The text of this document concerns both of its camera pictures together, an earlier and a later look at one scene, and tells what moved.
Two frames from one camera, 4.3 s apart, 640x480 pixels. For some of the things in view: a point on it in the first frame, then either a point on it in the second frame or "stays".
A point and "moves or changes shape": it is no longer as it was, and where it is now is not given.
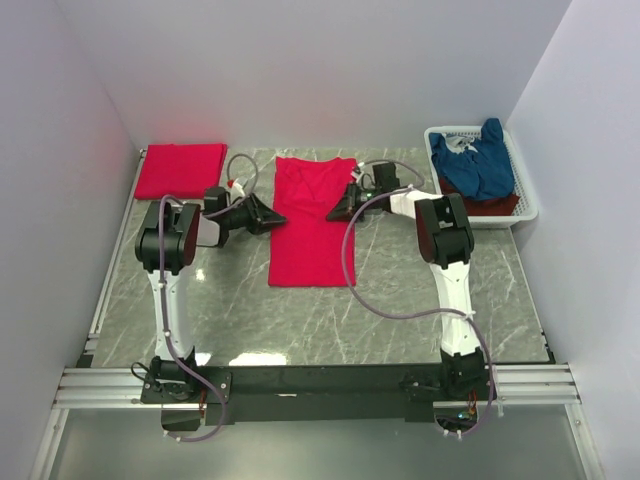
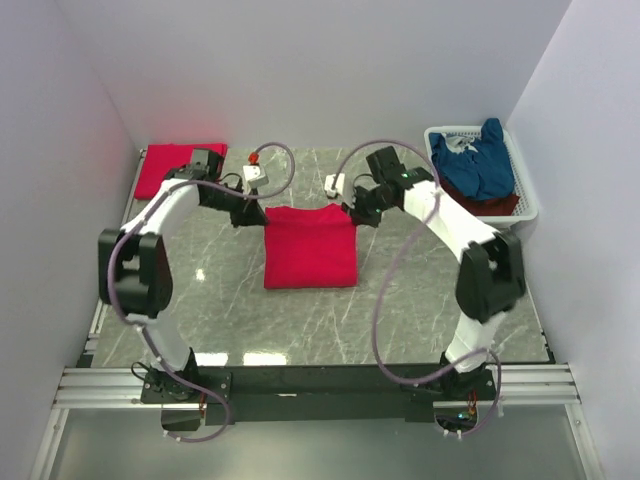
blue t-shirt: [486, 174] stays
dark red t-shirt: [495, 206] stays
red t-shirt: [307, 249] moves or changes shape
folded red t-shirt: [181, 170] stays
